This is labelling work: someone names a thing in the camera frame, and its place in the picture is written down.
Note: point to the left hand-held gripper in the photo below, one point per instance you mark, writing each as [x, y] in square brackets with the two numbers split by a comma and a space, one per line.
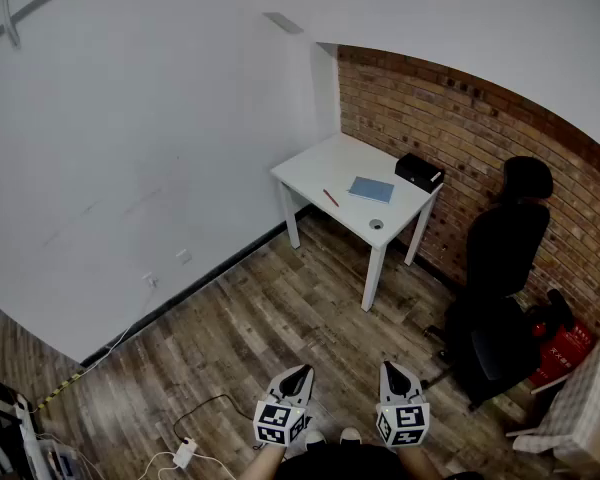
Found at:
[275, 420]

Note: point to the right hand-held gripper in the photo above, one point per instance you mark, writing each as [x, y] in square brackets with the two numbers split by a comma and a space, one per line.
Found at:
[405, 420]

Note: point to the red pen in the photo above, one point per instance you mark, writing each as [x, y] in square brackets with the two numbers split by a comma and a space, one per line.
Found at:
[331, 198]

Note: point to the blue notebook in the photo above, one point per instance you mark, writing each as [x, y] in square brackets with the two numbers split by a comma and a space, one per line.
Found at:
[371, 190]

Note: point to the white marker pen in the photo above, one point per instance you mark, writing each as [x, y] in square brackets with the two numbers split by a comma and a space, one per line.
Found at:
[436, 176]

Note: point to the black office chair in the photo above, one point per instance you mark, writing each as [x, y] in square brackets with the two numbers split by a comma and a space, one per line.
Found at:
[505, 248]

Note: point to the white square table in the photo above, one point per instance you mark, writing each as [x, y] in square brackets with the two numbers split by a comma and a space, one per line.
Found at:
[330, 168]

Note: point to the person's right shoe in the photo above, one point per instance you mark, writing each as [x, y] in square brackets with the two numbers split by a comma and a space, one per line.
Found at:
[350, 436]

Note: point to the person's black clothing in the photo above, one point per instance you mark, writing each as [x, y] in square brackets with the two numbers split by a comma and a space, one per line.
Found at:
[345, 465]

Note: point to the red fire extinguisher box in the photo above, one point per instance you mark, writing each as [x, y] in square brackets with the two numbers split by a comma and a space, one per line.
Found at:
[565, 353]

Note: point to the checkered cloth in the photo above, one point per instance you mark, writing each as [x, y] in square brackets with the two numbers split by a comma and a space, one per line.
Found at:
[585, 408]

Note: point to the black metal box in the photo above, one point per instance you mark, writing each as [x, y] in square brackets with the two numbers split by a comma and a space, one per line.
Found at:
[412, 170]

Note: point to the yellow black floor tape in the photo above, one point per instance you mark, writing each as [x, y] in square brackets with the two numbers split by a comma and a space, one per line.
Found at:
[60, 390]

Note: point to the white wall socket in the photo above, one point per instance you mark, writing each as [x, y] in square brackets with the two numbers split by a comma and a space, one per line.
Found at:
[184, 256]
[150, 280]

